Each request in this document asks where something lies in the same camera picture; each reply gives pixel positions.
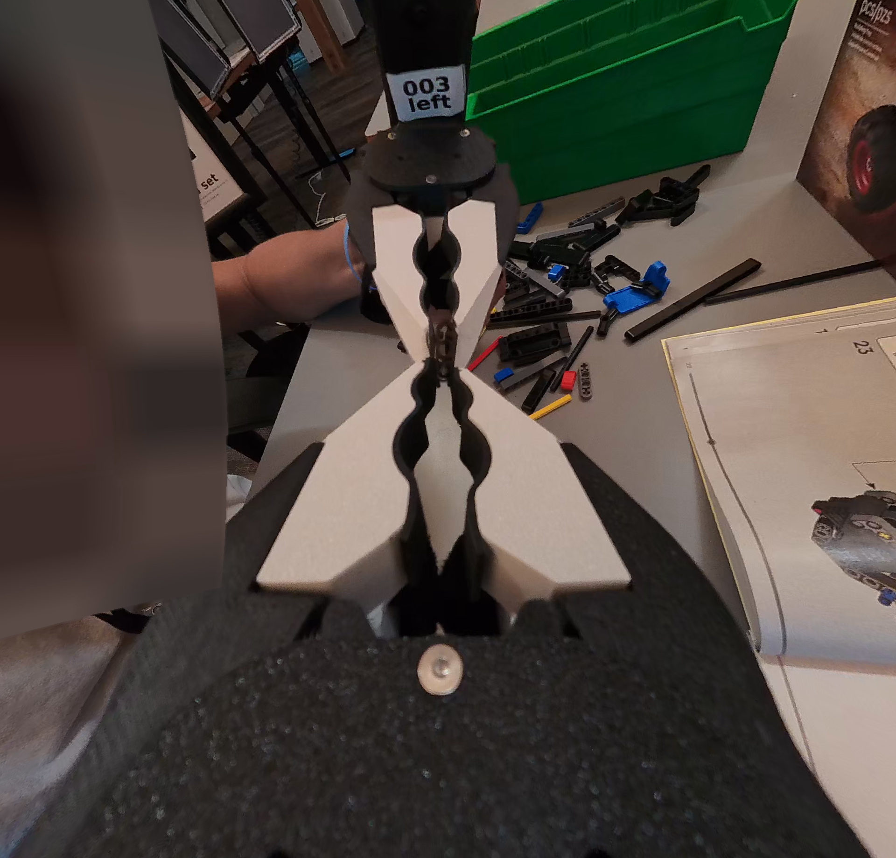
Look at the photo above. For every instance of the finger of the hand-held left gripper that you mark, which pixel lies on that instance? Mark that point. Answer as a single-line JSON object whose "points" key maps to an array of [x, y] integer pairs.
{"points": [[479, 263], [395, 263]]}

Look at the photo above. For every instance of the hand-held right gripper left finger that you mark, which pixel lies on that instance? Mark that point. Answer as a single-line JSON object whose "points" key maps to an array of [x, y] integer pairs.
{"points": [[343, 515]]}

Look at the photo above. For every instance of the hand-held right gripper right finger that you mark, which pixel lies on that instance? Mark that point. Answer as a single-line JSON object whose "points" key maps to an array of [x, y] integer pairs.
{"points": [[546, 515]]}

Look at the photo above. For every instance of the person's left forearm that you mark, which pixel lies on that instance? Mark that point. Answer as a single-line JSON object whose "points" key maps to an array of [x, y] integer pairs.
{"points": [[280, 277]]}

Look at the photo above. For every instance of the pile of lego pieces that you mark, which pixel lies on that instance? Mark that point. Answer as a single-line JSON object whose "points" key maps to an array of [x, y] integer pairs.
{"points": [[553, 270]]}

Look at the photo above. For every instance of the yellow lego axle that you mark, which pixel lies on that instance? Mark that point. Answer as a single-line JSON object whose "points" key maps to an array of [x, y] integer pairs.
{"points": [[551, 407]]}

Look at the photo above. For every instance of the red lego brick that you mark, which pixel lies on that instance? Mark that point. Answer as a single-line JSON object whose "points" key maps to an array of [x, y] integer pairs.
{"points": [[568, 380]]}

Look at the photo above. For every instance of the dark grey thin lego beam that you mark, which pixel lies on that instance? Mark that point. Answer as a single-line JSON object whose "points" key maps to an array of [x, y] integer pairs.
{"points": [[585, 381]]}

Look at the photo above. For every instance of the long black lego beam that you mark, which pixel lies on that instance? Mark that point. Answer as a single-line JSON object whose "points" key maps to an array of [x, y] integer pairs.
{"points": [[693, 300]]}

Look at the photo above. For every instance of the lego instruction booklet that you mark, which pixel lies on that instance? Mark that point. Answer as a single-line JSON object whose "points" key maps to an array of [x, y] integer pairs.
{"points": [[784, 452]]}

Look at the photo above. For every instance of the long black lego axle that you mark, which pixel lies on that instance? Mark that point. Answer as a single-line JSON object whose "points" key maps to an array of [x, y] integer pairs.
{"points": [[791, 284]]}

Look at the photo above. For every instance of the lego set cardboard box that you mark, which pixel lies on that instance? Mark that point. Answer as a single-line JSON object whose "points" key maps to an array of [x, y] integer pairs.
{"points": [[854, 102]]}

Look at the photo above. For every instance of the blue wristband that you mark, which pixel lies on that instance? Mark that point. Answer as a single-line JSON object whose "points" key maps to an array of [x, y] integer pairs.
{"points": [[348, 256]]}

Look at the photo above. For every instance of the black framed panel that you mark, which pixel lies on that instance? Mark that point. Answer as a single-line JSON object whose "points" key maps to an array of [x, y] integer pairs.
{"points": [[252, 4], [185, 25]]}

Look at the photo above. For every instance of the white sign board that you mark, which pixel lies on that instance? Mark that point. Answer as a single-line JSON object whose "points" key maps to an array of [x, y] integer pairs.
{"points": [[217, 179]]}

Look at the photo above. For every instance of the green plastic bin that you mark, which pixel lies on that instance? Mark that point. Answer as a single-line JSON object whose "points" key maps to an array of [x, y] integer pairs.
{"points": [[630, 102]]}

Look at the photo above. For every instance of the blue lego bracket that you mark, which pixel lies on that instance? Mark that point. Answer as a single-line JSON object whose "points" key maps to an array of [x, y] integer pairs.
{"points": [[640, 291]]}

